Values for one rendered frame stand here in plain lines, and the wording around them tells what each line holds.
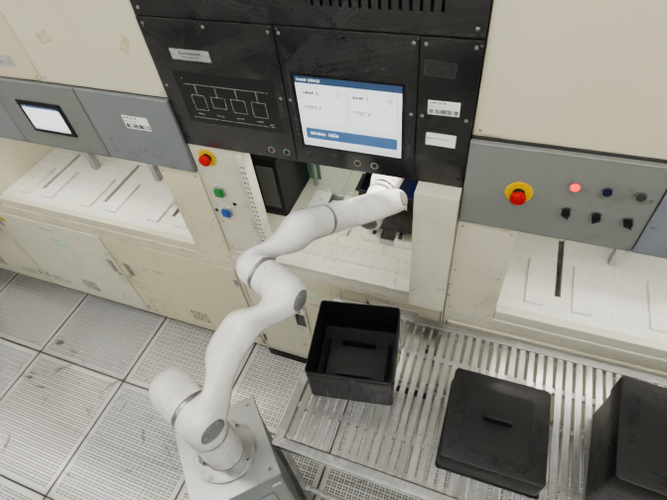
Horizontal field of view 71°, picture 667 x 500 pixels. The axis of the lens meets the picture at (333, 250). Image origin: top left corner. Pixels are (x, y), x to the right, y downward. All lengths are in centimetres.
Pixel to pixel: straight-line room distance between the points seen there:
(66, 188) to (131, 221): 49
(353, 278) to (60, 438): 179
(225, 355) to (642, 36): 112
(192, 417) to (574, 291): 130
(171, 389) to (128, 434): 143
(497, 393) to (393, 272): 56
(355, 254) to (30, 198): 165
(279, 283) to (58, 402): 201
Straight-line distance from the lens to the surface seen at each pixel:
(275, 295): 119
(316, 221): 122
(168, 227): 219
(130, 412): 276
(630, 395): 152
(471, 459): 149
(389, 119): 122
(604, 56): 111
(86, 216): 244
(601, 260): 197
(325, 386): 157
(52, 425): 295
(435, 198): 129
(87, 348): 310
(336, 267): 180
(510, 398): 158
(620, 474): 142
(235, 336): 123
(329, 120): 129
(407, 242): 183
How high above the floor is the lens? 227
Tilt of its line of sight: 49 degrees down
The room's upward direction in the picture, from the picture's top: 8 degrees counter-clockwise
